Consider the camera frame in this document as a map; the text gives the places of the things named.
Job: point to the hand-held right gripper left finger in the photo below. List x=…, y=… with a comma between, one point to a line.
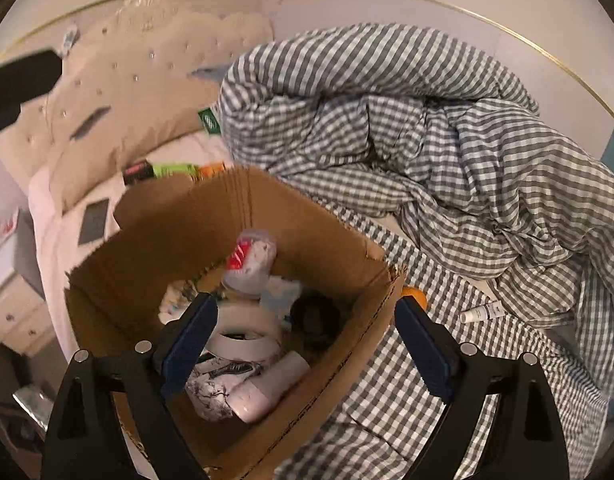
x=187, y=350

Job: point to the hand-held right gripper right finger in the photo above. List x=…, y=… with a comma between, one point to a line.
x=427, y=350

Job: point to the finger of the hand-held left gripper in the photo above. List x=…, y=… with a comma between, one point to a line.
x=17, y=85

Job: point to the white electric shaver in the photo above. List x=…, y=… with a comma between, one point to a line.
x=272, y=385

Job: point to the brown cardboard box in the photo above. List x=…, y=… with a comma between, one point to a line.
x=307, y=220

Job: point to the small-check grey bed sheet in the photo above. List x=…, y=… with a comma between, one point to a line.
x=397, y=385

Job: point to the black white patterned cloth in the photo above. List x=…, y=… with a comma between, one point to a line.
x=212, y=390

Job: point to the white printed plastic bag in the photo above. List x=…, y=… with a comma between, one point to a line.
x=179, y=300

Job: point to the small orange ball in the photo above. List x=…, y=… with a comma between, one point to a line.
x=417, y=296

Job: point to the white tape roll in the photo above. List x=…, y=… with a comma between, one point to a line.
x=237, y=317

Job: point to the small white tube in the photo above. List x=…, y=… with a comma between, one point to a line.
x=479, y=314

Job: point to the red white crumpled packet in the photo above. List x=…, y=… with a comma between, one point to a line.
x=252, y=270

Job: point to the beige tufted headboard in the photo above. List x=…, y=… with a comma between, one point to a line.
x=137, y=60

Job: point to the black red small box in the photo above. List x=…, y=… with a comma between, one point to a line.
x=137, y=172

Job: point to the grey phone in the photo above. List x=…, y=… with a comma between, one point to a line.
x=94, y=220

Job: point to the white nightstand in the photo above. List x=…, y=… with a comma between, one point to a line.
x=17, y=310

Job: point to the bright green tube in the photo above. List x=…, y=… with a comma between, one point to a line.
x=174, y=170

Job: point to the orange packet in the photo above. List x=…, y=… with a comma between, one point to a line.
x=212, y=171

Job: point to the green white packet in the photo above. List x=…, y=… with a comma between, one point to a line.
x=210, y=121

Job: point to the grey gingham duvet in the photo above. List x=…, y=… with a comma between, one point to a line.
x=387, y=110

